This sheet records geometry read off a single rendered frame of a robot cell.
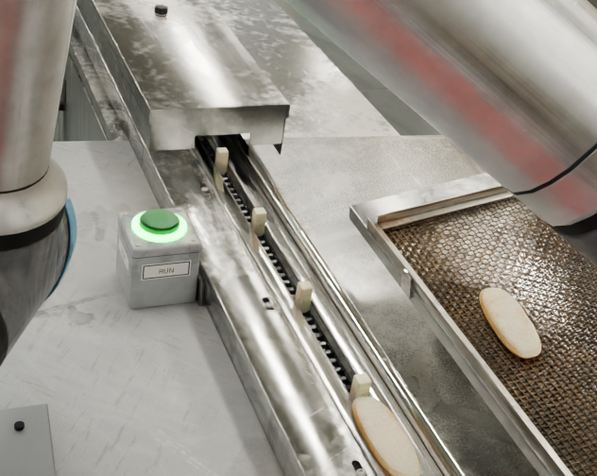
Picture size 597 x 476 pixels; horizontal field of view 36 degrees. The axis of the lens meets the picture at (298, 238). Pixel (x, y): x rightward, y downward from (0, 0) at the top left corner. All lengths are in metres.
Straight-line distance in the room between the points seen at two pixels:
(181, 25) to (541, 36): 1.05
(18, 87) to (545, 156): 0.32
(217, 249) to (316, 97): 0.53
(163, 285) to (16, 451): 0.25
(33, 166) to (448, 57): 0.33
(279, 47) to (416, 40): 1.28
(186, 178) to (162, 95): 0.12
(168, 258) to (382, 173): 0.43
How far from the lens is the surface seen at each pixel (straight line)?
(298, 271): 0.98
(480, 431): 0.90
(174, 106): 1.13
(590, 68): 0.36
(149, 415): 0.85
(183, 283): 0.95
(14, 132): 0.58
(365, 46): 0.35
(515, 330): 0.88
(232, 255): 0.97
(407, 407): 0.84
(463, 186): 1.09
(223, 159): 1.15
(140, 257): 0.92
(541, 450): 0.79
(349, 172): 1.25
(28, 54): 0.55
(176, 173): 1.10
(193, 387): 0.87
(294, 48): 1.62
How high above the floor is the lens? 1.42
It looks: 33 degrees down
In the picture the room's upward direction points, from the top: 10 degrees clockwise
